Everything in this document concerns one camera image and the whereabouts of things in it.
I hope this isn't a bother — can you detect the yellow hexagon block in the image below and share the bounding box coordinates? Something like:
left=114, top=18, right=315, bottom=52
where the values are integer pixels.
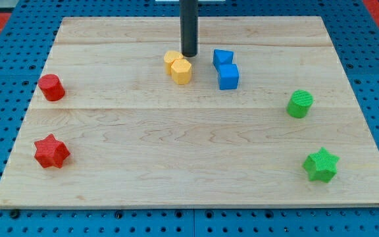
left=171, top=59, right=192, bottom=85

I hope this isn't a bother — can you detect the yellow heart block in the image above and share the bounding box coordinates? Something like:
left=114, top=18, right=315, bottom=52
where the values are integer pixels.
left=163, top=50, right=184, bottom=75

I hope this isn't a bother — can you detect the blue cube block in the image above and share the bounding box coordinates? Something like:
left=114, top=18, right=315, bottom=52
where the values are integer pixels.
left=218, top=64, right=240, bottom=90

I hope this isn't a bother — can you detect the blue triangle block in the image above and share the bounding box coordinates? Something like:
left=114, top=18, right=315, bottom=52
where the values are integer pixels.
left=213, top=49, right=234, bottom=70

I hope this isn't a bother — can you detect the wooden board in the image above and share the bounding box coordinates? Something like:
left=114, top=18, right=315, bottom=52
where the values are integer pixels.
left=0, top=16, right=379, bottom=209

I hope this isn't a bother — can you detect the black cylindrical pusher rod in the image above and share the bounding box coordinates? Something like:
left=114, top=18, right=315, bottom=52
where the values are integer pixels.
left=179, top=0, right=198, bottom=57

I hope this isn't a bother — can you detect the green cylinder block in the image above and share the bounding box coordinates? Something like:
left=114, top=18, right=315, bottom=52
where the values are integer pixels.
left=286, top=90, right=314, bottom=119

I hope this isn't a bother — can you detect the green star block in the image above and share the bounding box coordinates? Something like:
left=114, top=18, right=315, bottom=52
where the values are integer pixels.
left=302, top=147, right=340, bottom=183

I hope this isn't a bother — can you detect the red cylinder block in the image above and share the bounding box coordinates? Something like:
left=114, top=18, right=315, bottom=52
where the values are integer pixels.
left=38, top=74, right=65, bottom=101

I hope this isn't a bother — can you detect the red star block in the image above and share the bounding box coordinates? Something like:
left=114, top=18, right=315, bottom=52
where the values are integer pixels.
left=34, top=134, right=70, bottom=169

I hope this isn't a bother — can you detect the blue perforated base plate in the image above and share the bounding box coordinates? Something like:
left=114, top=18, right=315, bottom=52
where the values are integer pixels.
left=0, top=0, right=379, bottom=236

